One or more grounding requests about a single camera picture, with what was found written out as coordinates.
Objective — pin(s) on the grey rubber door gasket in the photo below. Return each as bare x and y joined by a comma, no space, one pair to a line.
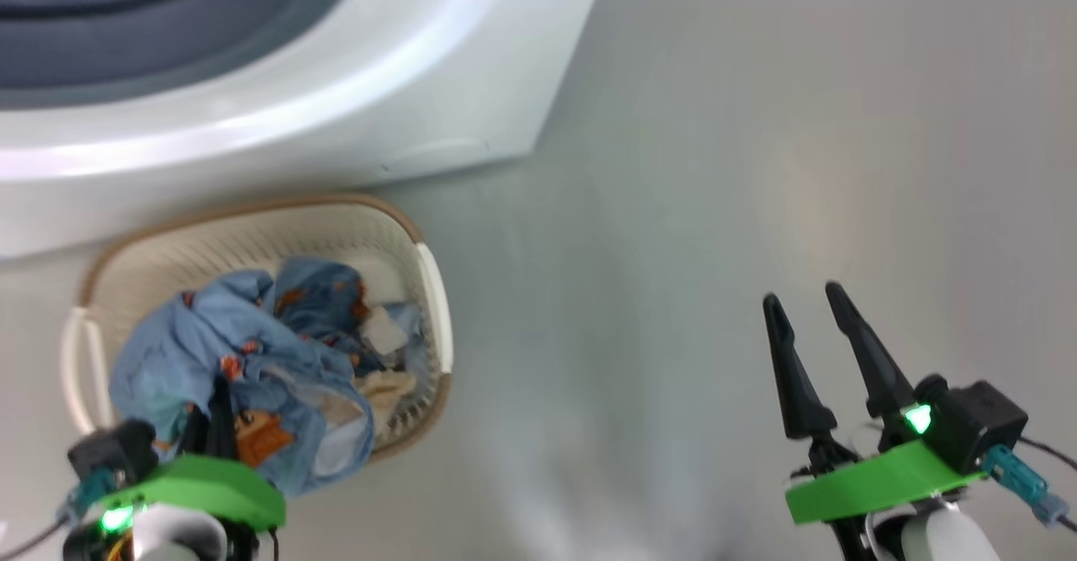
126,39

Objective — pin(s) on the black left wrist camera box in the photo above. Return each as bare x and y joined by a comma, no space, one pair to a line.
114,452

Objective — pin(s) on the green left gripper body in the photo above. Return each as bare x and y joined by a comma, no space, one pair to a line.
202,485

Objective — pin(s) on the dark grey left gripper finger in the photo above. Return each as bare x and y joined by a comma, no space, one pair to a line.
224,426
195,435

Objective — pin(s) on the light blue printed garment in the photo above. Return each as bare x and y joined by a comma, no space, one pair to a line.
185,334

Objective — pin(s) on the cream white cloth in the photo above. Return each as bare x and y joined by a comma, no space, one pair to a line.
387,393

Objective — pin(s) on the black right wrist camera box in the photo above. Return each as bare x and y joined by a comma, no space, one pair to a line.
972,422

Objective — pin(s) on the white front-load washing machine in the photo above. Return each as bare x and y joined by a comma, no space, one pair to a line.
379,82

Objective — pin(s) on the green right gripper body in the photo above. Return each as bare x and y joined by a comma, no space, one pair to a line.
875,481

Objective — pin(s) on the cream perforated laundry basket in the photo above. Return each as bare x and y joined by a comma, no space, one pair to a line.
210,246

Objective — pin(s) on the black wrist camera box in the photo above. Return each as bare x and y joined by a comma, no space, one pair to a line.
114,452
972,422

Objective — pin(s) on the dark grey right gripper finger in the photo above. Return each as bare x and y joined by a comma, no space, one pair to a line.
795,384
875,367

